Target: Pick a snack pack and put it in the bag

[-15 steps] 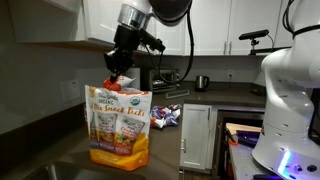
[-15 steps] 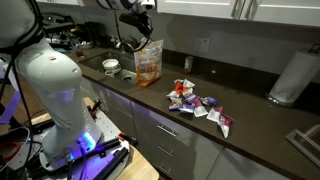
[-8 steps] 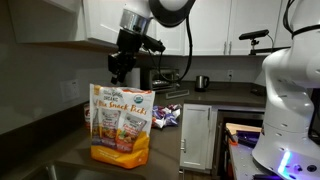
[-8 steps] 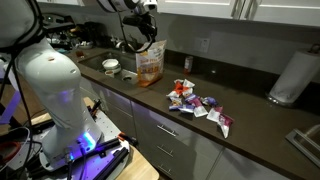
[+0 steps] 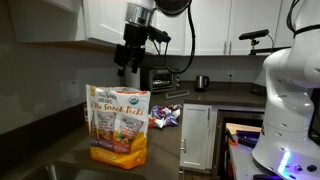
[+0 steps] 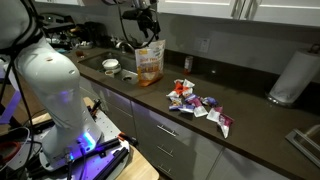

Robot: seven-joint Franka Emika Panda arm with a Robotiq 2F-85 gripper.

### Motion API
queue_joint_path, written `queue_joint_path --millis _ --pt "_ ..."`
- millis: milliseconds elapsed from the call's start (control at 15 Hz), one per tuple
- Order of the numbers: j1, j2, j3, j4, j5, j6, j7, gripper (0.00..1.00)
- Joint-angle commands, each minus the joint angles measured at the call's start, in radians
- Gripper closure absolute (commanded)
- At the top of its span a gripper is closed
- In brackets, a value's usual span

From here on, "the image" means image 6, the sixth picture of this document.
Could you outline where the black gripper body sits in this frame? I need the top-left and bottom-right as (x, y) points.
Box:
(121, 7), (160, 28)

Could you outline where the orange white stand-up bag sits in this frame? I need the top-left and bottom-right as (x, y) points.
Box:
(134, 39), (166, 87)

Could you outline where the white orange snack pack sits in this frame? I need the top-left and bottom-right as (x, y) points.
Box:
(165, 90), (181, 100)

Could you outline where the white red snack pack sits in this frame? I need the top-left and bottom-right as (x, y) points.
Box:
(181, 87), (194, 98)

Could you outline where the purple nut mix snack pack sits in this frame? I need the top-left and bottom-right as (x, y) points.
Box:
(168, 97), (184, 111)

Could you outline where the small purple snack pack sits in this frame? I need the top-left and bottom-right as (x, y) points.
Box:
(184, 93), (199, 104)

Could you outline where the purple white snack pack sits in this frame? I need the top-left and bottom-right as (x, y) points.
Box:
(178, 103), (196, 114)

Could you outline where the dark purple snack pack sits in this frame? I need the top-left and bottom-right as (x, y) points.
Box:
(201, 96), (219, 108)

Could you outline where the long maroon white snack pack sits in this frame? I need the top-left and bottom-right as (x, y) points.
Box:
(217, 113), (235, 139)

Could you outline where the chrome sink faucet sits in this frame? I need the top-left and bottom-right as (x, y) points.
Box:
(114, 39), (135, 55)

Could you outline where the white upper cabinet door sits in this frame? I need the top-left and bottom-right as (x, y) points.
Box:
(239, 0), (320, 28)
(157, 0), (243, 20)

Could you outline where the white bowl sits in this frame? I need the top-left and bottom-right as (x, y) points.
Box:
(102, 58), (120, 70)

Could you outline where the dark kitchen appliance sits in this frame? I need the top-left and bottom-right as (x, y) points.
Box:
(83, 20), (109, 46)

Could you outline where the stainless kitchen sink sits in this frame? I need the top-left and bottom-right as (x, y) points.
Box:
(78, 50), (139, 85)

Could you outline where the black red clamp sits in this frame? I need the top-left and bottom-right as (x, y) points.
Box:
(89, 98), (103, 119)

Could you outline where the white perforated mounting plate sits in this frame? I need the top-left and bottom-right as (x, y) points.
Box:
(19, 109), (131, 180)

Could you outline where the grey base cabinet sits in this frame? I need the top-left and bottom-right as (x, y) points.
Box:
(79, 75), (291, 180)

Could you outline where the black metal bar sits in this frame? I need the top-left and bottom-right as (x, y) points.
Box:
(94, 147), (130, 180)

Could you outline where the wooden table top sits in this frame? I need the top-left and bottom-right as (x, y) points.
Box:
(31, 96), (160, 180)

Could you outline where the metal paper towel holder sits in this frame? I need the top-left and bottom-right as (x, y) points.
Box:
(265, 43), (320, 108)

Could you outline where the white paper towel roll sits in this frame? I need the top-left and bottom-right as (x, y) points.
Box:
(268, 49), (320, 105)

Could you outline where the stainless steel basin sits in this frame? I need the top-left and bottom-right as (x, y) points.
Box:
(285, 124), (320, 168)

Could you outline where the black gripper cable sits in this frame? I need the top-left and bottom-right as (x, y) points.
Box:
(115, 2), (160, 50)

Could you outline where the white wall outlet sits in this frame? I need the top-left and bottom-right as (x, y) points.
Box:
(194, 37), (211, 54)

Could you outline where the metal cabinet door handle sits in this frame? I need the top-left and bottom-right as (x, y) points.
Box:
(230, 0), (242, 20)
(245, 0), (262, 21)

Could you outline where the metal drawer handle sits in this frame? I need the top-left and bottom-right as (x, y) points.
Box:
(157, 163), (174, 177)
(156, 124), (178, 138)
(156, 144), (175, 158)

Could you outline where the orange handled clamp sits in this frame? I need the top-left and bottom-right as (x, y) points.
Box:
(117, 131), (139, 147)

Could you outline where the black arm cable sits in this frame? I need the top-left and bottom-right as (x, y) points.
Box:
(0, 0), (44, 158)

